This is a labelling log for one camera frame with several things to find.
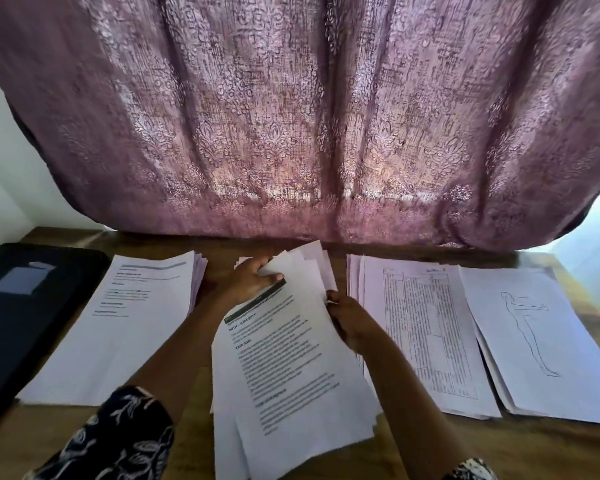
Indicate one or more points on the person's left hand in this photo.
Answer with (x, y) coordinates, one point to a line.
(242, 283)

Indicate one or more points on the person's right hand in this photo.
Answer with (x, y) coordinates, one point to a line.
(352, 323)

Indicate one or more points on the dark-header text paper pile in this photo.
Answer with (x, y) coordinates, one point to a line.
(315, 257)

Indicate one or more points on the table-print paper pile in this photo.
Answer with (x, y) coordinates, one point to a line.
(430, 325)

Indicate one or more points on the stack with dark header bar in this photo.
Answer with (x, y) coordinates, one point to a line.
(290, 385)

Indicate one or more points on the stack of printed papers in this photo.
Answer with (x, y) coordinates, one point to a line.
(115, 325)

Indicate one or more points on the black folder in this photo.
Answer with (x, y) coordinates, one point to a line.
(25, 315)

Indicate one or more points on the person's right forearm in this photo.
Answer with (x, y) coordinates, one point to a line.
(415, 415)

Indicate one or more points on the person's left forearm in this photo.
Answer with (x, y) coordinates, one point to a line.
(180, 360)

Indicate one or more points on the pink patterned curtain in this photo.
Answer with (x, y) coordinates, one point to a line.
(310, 105)

